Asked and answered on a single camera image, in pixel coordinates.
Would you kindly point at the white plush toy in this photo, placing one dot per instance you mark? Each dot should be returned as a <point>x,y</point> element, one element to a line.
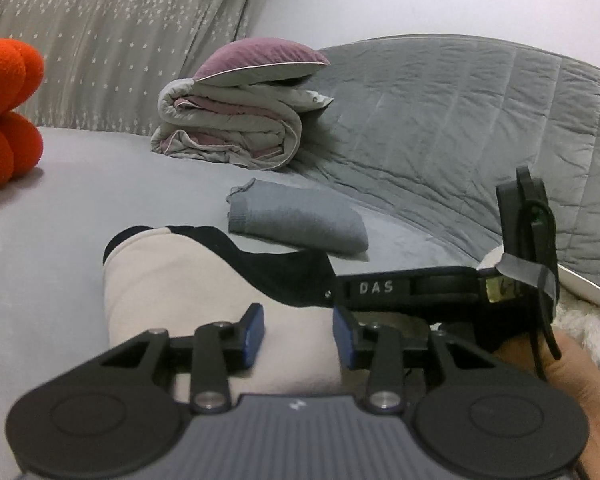
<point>592,322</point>

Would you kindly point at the purple pillow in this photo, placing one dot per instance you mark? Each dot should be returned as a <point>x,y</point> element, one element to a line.
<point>260,60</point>

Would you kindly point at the folded grey sweater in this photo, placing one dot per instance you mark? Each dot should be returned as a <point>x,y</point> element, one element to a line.
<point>300,220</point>

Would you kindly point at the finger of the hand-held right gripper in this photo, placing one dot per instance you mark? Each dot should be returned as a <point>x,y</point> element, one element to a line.
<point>340,292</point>

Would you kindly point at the grey quilted blanket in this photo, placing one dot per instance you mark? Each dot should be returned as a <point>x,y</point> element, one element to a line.
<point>455,125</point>

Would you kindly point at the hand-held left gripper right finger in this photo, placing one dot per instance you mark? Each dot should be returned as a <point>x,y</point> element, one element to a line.
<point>342,336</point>

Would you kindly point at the folded white pink quilt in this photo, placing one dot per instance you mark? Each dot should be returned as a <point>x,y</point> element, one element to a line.
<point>230,125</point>

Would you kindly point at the grey star curtain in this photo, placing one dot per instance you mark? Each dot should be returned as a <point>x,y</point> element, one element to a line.
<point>105,40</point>

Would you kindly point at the person's right hand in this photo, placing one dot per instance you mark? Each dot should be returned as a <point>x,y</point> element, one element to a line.
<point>585,400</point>

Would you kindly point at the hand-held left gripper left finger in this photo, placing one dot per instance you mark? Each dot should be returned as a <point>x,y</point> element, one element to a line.
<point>252,331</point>

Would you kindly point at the orange pumpkin plush pillow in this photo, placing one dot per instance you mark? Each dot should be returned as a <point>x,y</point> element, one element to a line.
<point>5,125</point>

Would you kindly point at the cream and black sweatshirt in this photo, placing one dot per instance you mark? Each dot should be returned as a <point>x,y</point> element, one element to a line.
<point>180,285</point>

